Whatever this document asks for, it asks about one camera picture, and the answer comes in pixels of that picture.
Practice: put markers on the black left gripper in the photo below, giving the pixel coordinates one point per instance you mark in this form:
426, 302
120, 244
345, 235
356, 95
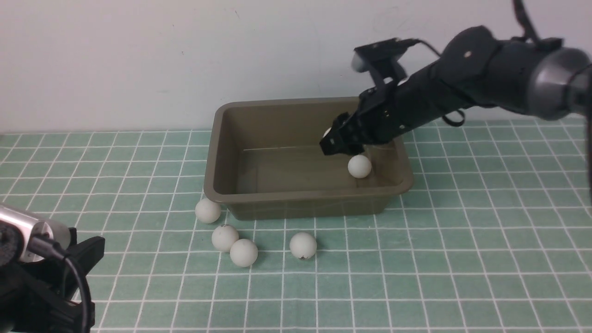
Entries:
52, 295

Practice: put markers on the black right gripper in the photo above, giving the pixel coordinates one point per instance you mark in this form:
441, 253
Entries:
384, 114

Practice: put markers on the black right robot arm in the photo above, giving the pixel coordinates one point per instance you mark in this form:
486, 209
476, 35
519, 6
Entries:
544, 80

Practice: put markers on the olive green plastic bin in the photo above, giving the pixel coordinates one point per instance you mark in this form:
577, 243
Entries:
265, 162

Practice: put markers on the green checked tablecloth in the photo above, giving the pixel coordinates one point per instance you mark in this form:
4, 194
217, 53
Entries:
494, 236

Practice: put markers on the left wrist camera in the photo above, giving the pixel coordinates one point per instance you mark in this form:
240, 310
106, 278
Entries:
29, 224

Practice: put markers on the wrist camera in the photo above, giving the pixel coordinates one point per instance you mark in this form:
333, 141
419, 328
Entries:
380, 60
29, 224

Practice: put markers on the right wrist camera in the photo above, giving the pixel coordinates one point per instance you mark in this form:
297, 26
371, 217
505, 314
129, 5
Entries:
380, 60

